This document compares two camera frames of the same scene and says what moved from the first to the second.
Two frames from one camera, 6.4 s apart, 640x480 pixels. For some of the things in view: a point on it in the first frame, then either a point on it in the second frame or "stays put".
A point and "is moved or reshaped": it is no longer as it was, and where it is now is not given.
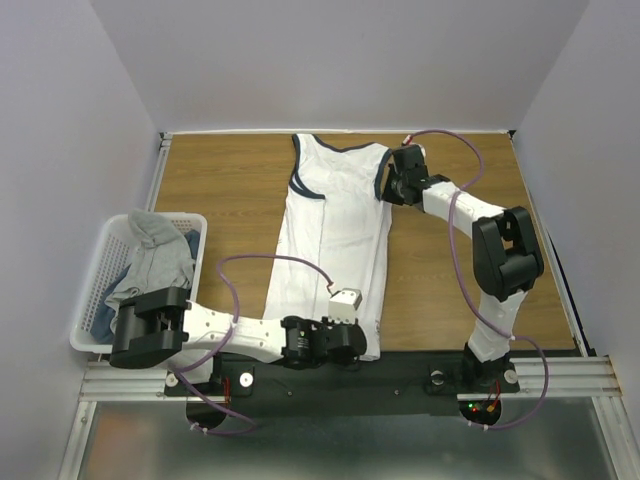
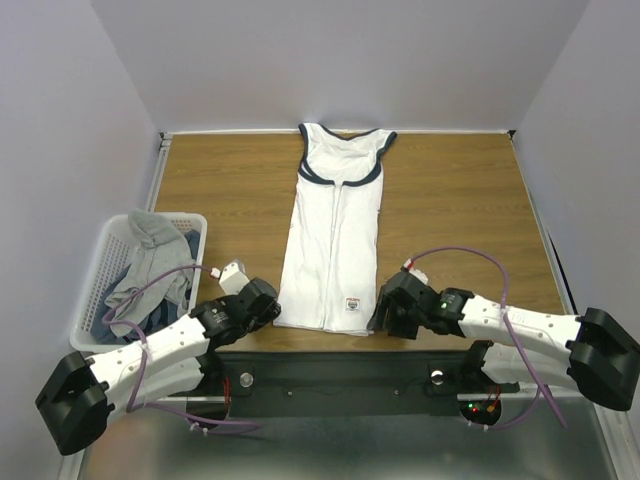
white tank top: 335,234 is moved or reshaped
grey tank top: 163,259 stays put
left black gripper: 326,324 → 272,311
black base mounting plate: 385,383 stays put
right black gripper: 395,183 → 397,304
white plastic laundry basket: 114,253 stays put
